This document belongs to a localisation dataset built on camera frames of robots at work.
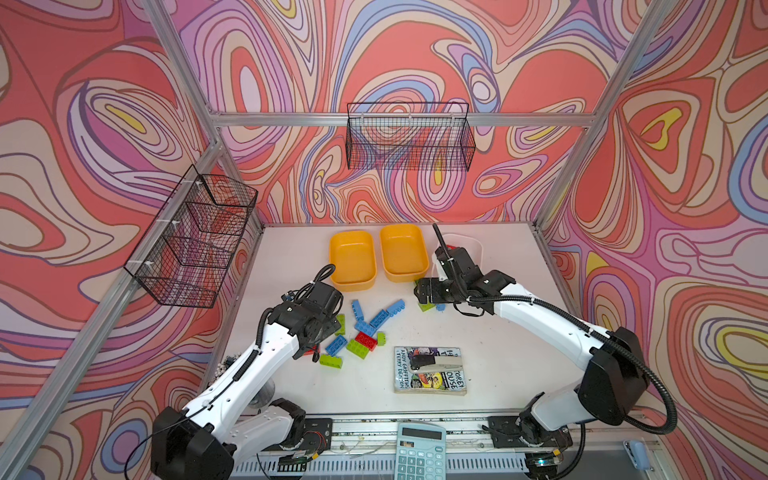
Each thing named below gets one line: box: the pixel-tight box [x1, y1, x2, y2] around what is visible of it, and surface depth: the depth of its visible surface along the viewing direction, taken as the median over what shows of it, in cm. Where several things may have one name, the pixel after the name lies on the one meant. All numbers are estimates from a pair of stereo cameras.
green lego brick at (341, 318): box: [335, 314, 346, 336], surface depth 95 cm
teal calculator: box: [394, 423, 447, 480], surface depth 70 cm
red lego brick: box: [354, 331, 378, 351], surface depth 90 cm
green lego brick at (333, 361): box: [319, 354, 343, 369], surface depth 86 cm
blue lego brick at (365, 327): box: [354, 320, 377, 337], surface depth 92 cm
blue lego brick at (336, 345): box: [325, 335, 348, 357], surface depth 88 cm
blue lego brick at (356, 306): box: [351, 299, 364, 322], surface depth 97 cm
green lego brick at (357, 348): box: [346, 339, 370, 360], surface depth 88 cm
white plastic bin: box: [442, 233, 484, 256], surface depth 110 cm
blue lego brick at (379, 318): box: [369, 309, 391, 329], surface depth 95 cm
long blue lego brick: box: [386, 299, 405, 317], surface depth 95 cm
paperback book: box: [393, 346, 467, 396], surface depth 82 cm
